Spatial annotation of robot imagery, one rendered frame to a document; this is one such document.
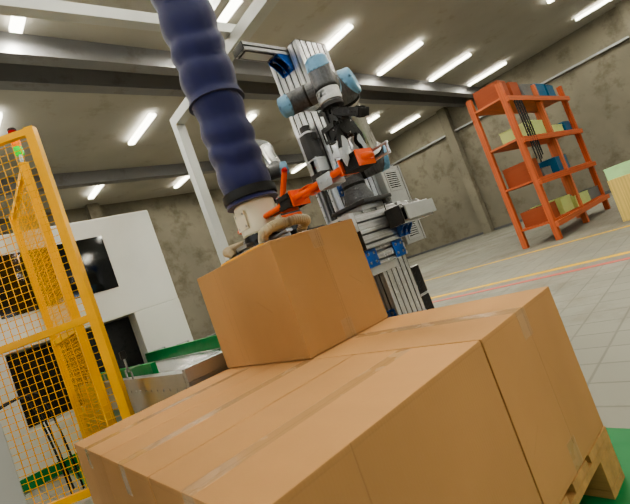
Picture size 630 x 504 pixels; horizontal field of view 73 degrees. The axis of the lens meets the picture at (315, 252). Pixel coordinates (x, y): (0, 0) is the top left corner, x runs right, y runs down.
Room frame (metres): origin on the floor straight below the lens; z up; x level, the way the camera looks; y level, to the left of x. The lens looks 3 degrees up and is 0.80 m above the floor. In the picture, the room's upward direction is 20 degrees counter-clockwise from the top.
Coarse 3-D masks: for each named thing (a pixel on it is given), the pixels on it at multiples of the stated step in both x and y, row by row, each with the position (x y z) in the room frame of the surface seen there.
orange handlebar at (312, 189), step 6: (366, 156) 1.24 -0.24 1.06; (372, 156) 1.26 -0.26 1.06; (336, 168) 1.33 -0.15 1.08; (330, 174) 1.35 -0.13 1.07; (336, 174) 1.33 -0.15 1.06; (306, 186) 1.45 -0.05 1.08; (312, 186) 1.42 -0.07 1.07; (300, 192) 1.48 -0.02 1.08; (306, 192) 1.46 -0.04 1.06; (312, 192) 1.45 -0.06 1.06; (318, 192) 1.49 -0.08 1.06; (294, 198) 1.51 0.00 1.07; (270, 210) 1.63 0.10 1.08; (276, 210) 1.60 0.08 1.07; (264, 216) 1.67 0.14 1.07; (270, 216) 1.66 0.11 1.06; (282, 216) 1.87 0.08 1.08; (240, 234) 1.84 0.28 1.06
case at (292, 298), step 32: (352, 224) 1.62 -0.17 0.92; (256, 256) 1.44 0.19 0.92; (288, 256) 1.40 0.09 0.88; (320, 256) 1.49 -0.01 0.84; (352, 256) 1.58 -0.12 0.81; (224, 288) 1.66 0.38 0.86; (256, 288) 1.50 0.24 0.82; (288, 288) 1.38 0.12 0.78; (320, 288) 1.46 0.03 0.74; (352, 288) 1.55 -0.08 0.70; (224, 320) 1.73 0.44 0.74; (256, 320) 1.55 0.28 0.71; (288, 320) 1.40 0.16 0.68; (320, 320) 1.43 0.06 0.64; (352, 320) 1.51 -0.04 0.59; (224, 352) 1.81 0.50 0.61; (256, 352) 1.61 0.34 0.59; (288, 352) 1.45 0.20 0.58; (320, 352) 1.40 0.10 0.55
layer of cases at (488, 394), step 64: (384, 320) 1.59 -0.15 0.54; (448, 320) 1.20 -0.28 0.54; (512, 320) 1.02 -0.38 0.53; (256, 384) 1.30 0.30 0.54; (320, 384) 1.03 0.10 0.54; (384, 384) 0.85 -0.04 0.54; (448, 384) 0.82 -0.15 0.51; (512, 384) 0.95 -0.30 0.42; (576, 384) 1.14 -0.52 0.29; (128, 448) 1.10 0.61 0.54; (192, 448) 0.90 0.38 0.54; (256, 448) 0.76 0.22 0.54; (320, 448) 0.66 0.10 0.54; (384, 448) 0.68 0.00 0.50; (448, 448) 0.78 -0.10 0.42; (512, 448) 0.90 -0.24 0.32; (576, 448) 1.06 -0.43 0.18
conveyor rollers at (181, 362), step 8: (200, 352) 3.08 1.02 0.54; (208, 352) 2.84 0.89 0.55; (216, 352) 2.68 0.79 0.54; (160, 360) 3.69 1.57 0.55; (168, 360) 3.38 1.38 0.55; (176, 360) 3.14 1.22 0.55; (184, 360) 2.91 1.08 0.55; (192, 360) 2.68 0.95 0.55; (200, 360) 2.52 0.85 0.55; (160, 368) 2.98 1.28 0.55; (168, 368) 2.75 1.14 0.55; (176, 368) 2.60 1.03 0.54; (184, 368) 2.45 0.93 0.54
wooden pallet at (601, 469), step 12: (600, 432) 1.16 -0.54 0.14; (600, 444) 1.13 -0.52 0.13; (588, 456) 1.08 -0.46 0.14; (600, 456) 1.12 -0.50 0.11; (612, 456) 1.16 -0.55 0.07; (588, 468) 1.07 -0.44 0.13; (600, 468) 1.12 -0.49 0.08; (612, 468) 1.14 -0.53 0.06; (576, 480) 1.02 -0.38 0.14; (588, 480) 1.05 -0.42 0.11; (600, 480) 1.13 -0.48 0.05; (612, 480) 1.13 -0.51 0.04; (576, 492) 1.01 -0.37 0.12; (588, 492) 1.16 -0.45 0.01; (600, 492) 1.13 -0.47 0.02; (612, 492) 1.11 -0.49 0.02
